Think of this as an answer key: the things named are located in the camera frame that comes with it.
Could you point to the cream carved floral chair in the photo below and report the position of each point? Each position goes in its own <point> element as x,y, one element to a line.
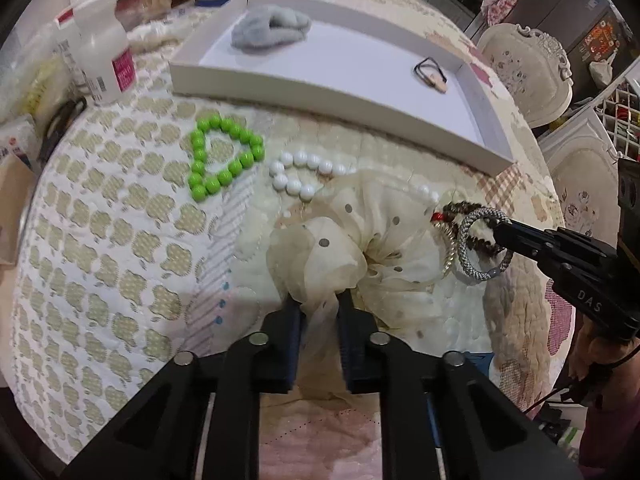
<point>585,185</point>
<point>525,70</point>

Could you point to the clear bag of yellow pieces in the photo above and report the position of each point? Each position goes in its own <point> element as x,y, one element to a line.
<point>35,75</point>

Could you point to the white bottle pink label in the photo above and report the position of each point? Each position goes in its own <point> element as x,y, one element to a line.
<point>107,60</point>

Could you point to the white red plastic bottle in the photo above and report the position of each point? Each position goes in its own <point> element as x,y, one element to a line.
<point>65,45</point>

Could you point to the person's right hand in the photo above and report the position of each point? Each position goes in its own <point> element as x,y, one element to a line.
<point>595,360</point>

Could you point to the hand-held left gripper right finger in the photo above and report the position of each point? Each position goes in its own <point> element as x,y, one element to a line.
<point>350,345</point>

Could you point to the white shallow tray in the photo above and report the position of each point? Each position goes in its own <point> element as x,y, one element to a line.
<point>350,60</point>

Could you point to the cream dotted organza scrunchie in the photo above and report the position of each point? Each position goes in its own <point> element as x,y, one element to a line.
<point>360,230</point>

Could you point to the grey fluffy scrunchie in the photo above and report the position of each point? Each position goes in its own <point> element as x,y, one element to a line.
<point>270,27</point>

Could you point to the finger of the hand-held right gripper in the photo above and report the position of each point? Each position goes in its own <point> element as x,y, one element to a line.
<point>540,245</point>

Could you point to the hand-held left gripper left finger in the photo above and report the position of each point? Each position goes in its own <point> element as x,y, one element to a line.
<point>295,340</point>

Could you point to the cardboard box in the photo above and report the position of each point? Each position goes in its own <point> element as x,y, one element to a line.
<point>15,200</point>

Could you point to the small white plastic bag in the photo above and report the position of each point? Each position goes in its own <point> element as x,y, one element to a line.
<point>601,71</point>

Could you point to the dark appliance with display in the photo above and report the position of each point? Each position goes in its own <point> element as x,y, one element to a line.
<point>565,5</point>

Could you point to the person's right forearm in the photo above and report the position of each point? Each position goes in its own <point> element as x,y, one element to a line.
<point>617,430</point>

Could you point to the patchwork quilted tablecloth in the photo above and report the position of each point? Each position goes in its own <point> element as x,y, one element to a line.
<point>125,260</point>

